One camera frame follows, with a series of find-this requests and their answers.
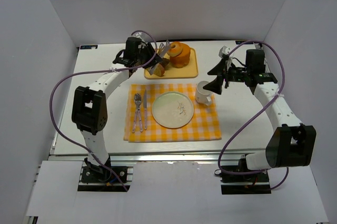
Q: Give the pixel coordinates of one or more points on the blue label sticker right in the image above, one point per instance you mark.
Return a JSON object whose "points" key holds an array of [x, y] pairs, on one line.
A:
{"points": [[239, 42]]}

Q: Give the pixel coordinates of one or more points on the orange ring donut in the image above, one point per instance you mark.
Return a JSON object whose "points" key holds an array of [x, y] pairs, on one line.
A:
{"points": [[175, 49]]}

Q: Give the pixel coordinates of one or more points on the yellow plastic tray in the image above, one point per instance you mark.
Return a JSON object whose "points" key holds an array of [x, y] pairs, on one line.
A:
{"points": [[171, 72]]}

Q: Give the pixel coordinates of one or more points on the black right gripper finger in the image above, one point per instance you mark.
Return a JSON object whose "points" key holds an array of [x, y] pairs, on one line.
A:
{"points": [[219, 68], [215, 86]]}

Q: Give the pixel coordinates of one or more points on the blue label sticker left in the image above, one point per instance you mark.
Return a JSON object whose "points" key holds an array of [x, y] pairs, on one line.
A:
{"points": [[83, 47]]}

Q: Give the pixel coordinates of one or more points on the white ceramic mug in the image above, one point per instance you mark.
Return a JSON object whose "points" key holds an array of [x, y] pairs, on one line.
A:
{"points": [[202, 95]]}

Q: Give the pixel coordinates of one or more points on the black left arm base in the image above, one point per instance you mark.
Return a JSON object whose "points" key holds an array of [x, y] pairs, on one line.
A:
{"points": [[98, 179]]}

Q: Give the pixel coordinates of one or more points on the sliced loaf bread piece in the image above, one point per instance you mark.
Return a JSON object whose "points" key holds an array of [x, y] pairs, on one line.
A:
{"points": [[158, 70]]}

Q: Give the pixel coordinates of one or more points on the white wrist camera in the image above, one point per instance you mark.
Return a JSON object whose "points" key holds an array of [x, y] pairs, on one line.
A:
{"points": [[138, 35], [224, 51]]}

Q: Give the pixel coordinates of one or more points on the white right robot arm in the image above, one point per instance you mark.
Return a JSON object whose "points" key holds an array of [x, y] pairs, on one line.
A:
{"points": [[292, 142]]}

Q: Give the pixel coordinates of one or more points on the knife with pink handle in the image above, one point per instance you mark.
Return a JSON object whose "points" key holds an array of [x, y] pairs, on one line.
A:
{"points": [[145, 109]]}

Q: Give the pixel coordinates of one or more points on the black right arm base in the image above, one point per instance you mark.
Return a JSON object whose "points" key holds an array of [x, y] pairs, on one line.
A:
{"points": [[256, 184]]}

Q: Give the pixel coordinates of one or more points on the blue label sticker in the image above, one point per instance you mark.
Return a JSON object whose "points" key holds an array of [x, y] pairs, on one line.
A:
{"points": [[239, 42], [83, 47]]}

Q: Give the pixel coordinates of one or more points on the tall orange round cake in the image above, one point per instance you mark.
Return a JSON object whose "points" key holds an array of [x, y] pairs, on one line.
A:
{"points": [[183, 58]]}

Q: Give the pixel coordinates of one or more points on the pale green ceramic plate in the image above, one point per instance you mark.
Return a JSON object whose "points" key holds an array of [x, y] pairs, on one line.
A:
{"points": [[172, 110]]}

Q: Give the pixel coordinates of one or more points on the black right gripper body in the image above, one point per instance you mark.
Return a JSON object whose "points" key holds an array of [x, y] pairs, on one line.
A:
{"points": [[226, 72]]}

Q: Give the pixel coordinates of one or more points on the small dark brown pastry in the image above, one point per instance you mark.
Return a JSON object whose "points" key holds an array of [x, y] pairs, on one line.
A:
{"points": [[164, 62]]}

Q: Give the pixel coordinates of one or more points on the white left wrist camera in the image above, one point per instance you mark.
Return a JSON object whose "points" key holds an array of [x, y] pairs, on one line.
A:
{"points": [[138, 35]]}

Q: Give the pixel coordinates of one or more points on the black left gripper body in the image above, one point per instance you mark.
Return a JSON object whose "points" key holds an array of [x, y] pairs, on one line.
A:
{"points": [[150, 57]]}

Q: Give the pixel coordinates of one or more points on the yellow checkered cloth placemat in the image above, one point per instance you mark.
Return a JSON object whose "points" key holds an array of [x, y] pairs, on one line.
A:
{"points": [[203, 126]]}

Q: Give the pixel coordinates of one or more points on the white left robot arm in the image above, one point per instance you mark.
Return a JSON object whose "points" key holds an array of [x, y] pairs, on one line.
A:
{"points": [[89, 112]]}

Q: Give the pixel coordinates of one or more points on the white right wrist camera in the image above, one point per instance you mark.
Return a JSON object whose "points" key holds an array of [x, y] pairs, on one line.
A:
{"points": [[224, 51]]}

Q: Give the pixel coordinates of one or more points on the spoon with pink handle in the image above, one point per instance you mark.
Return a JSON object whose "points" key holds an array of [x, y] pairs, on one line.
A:
{"points": [[135, 118]]}

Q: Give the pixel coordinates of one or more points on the aluminium table frame rail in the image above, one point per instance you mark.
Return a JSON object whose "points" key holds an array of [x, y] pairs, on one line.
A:
{"points": [[230, 157]]}

